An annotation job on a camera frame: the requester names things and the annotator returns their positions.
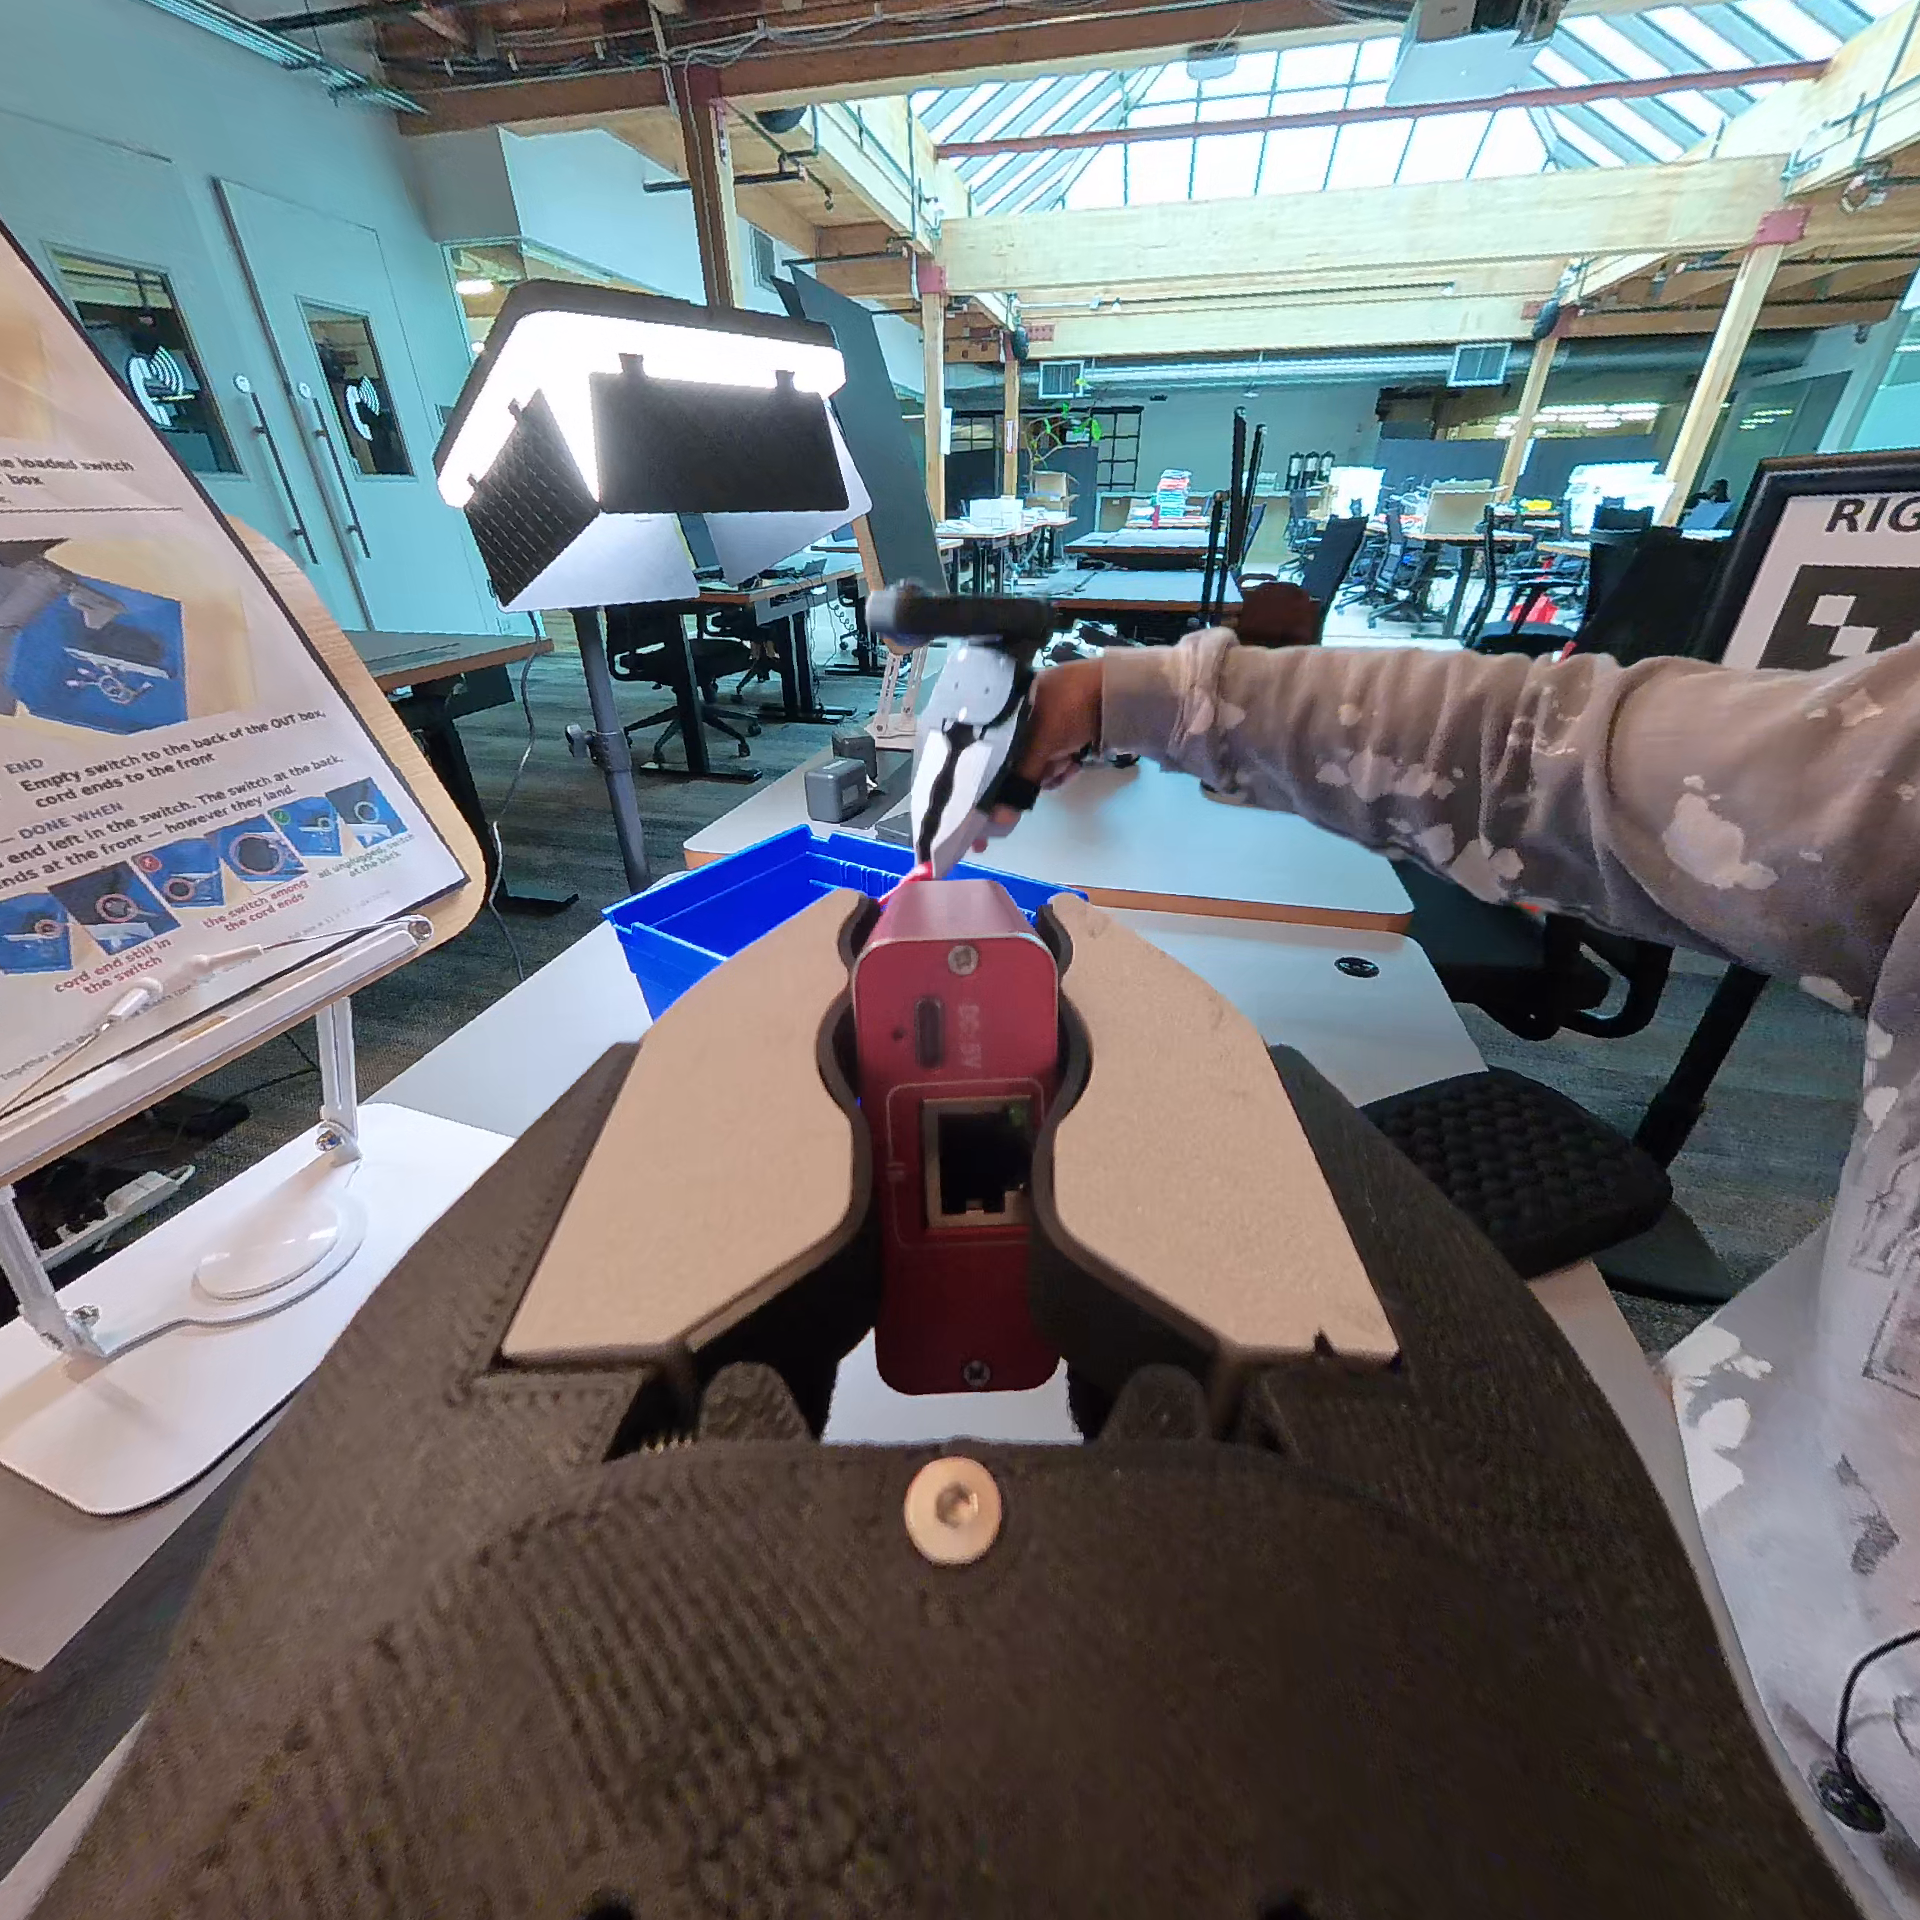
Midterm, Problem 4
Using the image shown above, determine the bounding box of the blue plastic storage bin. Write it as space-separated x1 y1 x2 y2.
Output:
603 823 1086 1022

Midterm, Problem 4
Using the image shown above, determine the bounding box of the red metal ethernet adapter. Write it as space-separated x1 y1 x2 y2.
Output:
851 881 1065 1396

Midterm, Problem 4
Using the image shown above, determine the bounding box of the printed tag sign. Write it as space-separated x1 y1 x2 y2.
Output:
1707 449 1920 672

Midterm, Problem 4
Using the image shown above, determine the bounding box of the black light stand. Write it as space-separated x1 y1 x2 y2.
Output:
565 608 656 895

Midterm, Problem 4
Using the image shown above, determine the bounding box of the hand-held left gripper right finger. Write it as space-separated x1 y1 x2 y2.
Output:
1028 895 1404 1369

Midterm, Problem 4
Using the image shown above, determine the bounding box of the studio light panel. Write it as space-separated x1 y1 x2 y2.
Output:
432 279 875 614

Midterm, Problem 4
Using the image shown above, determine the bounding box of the person's right hand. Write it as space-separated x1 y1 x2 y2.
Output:
1026 655 1115 797

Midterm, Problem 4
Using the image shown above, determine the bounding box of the person's right forearm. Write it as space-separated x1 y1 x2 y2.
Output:
1099 625 1920 1022

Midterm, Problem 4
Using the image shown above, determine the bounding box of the white side table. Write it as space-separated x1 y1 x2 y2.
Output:
682 757 1417 935

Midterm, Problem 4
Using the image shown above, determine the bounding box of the white power strip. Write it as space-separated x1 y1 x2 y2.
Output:
32 1164 202 1259

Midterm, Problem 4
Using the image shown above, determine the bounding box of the ceiling projector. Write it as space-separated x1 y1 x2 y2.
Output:
1387 0 1566 107

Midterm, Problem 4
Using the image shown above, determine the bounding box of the person's torso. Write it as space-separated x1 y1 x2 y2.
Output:
1657 959 1920 1920

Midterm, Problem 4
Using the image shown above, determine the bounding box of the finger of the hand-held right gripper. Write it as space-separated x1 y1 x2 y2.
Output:
930 647 1041 875
909 641 994 879

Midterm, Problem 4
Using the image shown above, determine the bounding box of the black lavalier microphone cable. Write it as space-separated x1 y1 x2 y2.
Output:
1808 1632 1920 1839

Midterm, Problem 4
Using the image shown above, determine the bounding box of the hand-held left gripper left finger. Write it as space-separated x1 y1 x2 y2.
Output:
504 891 886 1369

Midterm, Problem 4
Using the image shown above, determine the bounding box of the black panel board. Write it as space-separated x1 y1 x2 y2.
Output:
777 267 952 597

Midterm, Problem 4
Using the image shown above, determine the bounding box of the wooden sign board with paper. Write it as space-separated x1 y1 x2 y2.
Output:
0 223 489 1185

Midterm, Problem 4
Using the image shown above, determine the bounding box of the brown office desk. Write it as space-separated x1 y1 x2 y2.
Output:
342 630 581 917

